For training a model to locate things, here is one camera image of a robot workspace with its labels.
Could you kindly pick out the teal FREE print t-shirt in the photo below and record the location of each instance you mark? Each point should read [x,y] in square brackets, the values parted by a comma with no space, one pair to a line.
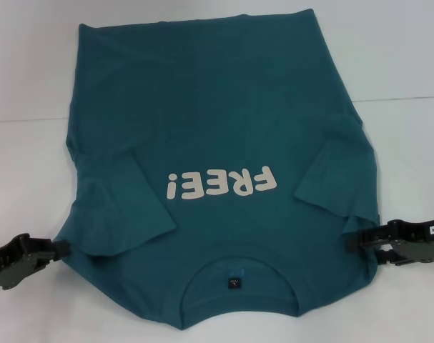
[220,107]

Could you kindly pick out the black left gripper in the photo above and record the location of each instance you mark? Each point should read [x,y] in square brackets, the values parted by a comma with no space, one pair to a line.
[13,262]

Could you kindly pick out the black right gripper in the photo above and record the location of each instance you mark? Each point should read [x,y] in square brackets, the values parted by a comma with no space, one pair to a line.
[413,243]

